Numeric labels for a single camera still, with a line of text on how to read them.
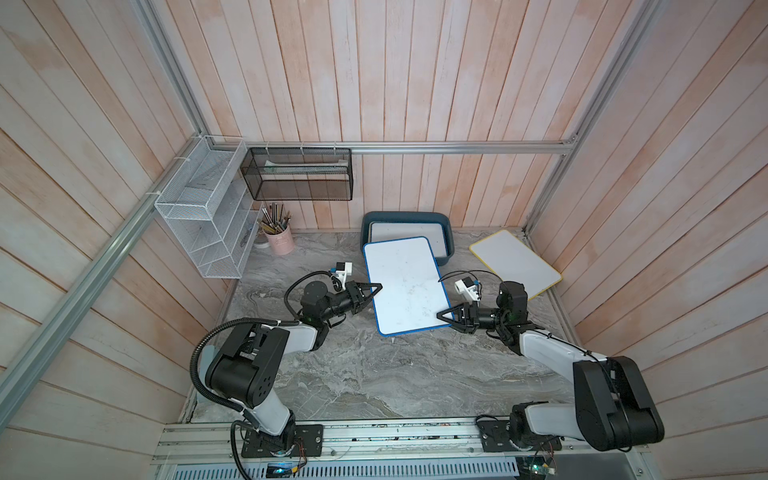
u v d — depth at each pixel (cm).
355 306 77
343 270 82
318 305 70
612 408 42
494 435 74
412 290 82
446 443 73
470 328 73
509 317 70
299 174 107
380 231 118
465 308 74
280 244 110
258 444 71
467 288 78
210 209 70
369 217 118
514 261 114
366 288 81
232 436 69
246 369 47
